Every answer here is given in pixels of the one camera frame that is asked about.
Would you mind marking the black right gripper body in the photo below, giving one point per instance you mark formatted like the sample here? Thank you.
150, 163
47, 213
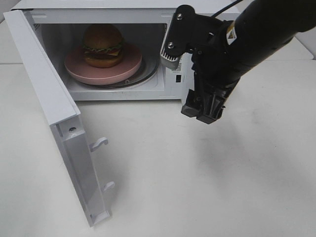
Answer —
207, 39

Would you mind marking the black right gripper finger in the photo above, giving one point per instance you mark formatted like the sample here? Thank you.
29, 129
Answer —
212, 104
194, 104

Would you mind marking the toy burger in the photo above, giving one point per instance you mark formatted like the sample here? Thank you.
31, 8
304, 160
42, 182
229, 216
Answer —
103, 45

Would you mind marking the pink round plate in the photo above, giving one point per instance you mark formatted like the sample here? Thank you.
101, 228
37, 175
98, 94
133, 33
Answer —
107, 73

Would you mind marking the white microwave door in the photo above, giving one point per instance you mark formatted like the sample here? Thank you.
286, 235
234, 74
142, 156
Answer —
62, 115

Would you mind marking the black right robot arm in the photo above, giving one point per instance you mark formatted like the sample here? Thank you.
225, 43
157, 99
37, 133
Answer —
266, 26

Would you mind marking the glass microwave turntable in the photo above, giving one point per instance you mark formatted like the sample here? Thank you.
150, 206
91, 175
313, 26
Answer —
146, 70

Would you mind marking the white microwave oven body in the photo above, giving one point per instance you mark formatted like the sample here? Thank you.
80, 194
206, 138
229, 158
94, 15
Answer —
61, 23

